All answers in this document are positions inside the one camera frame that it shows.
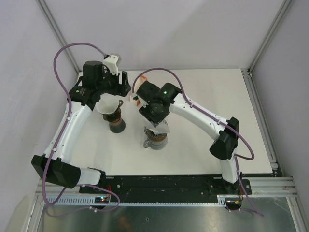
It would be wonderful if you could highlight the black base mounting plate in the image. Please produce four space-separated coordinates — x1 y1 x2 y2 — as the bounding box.
79 174 252 203

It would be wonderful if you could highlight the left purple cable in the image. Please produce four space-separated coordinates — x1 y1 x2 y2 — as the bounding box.
42 43 120 215

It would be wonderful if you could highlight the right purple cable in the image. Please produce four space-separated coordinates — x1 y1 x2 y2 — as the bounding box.
132 67 265 217

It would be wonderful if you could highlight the white paper coffee filter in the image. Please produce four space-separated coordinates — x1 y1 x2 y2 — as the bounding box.
96 97 120 115

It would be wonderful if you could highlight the clear glass dripper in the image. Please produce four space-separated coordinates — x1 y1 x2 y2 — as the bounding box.
143 138 168 150

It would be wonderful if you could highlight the orange coffee filter box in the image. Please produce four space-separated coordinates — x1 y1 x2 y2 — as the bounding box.
129 75 148 106

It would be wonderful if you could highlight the purple cable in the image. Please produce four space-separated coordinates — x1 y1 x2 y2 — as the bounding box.
132 67 265 217
42 43 120 215

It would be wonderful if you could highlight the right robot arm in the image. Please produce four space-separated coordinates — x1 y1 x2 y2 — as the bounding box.
133 81 240 194

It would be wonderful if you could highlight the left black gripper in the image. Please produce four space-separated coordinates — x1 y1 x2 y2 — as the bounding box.
96 66 131 97

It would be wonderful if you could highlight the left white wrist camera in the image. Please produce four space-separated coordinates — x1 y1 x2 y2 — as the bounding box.
103 54 122 75

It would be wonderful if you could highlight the grey slotted cable duct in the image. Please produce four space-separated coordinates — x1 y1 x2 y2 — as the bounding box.
56 195 226 207

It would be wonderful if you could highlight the clear glass funnel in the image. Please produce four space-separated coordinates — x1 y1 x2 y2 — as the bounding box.
143 126 170 142

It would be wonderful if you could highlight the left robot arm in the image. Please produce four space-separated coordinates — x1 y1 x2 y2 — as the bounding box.
31 55 131 193

